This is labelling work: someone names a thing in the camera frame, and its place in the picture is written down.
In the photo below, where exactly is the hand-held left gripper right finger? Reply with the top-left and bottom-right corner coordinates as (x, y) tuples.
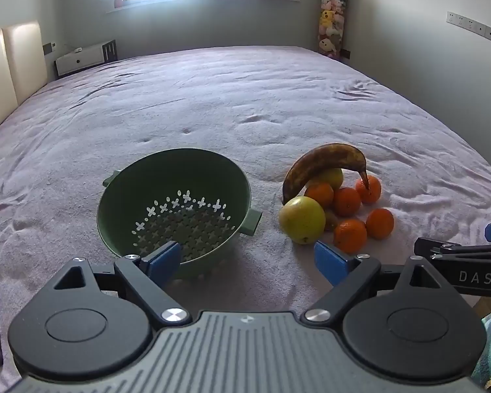
(302, 241), (439, 323)

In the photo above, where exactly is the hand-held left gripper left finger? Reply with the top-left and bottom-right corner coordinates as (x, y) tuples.
(52, 240), (194, 325)

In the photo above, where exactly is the orange mandarin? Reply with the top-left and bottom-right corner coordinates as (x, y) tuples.
(355, 175), (382, 204)
(333, 218), (368, 254)
(365, 208), (394, 240)
(333, 187), (362, 217)
(304, 182), (335, 210)

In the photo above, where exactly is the large green yellow apple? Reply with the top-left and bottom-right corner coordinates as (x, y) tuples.
(279, 196), (326, 245)

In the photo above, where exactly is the reddish yellow apple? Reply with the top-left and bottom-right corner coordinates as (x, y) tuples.
(317, 168), (344, 191)

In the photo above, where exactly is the green plastic colander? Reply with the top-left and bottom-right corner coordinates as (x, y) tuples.
(97, 148), (263, 281)

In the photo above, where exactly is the overripe brown banana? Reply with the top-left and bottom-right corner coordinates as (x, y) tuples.
(282, 143), (370, 205)

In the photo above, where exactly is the lilac bed blanket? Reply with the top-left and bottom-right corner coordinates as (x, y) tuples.
(0, 45), (491, 393)

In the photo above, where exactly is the white nightstand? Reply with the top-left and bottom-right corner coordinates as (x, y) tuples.
(54, 40), (119, 78)

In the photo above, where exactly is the plush toy hanging organizer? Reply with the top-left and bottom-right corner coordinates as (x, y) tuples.
(317, 0), (350, 59)

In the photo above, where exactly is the cream padded headboard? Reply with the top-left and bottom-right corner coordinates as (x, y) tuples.
(0, 20), (50, 142)

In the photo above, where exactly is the white wall socket strip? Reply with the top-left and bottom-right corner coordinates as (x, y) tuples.
(446, 11), (491, 44)

